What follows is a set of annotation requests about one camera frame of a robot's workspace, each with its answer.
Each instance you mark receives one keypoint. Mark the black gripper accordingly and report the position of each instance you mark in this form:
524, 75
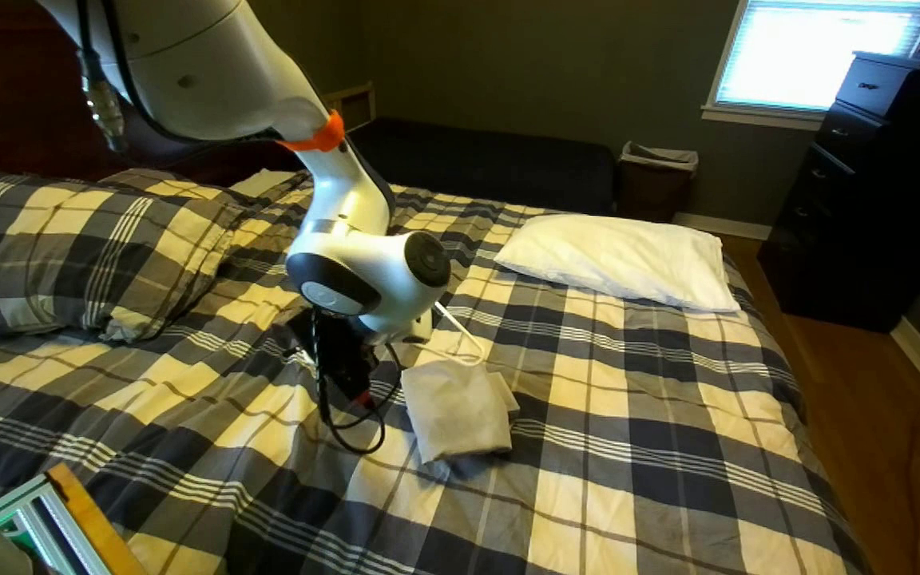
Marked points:
348, 354

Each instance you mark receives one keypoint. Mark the plaid yellow grey bedspread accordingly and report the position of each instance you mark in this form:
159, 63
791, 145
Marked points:
640, 447

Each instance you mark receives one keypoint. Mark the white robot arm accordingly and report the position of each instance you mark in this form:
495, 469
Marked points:
207, 63

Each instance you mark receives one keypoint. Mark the white pillow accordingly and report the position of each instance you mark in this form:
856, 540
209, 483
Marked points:
620, 258

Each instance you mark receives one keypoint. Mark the green and wood frame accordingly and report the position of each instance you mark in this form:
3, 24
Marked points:
66, 520

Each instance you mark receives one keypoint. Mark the folded light grey cloth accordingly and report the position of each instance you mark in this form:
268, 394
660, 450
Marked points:
460, 408

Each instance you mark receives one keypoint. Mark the wall vent grille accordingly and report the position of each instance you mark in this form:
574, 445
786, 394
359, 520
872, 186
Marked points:
353, 107

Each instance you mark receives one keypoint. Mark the plaid pillow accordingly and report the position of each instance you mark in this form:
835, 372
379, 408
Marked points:
79, 243

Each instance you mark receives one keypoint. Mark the bright window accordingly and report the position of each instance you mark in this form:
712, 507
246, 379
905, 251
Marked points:
814, 53

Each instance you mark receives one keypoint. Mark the brown bin with liner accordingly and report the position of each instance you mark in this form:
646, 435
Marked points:
656, 181

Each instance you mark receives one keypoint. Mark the black dresser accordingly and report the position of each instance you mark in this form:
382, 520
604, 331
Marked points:
877, 203

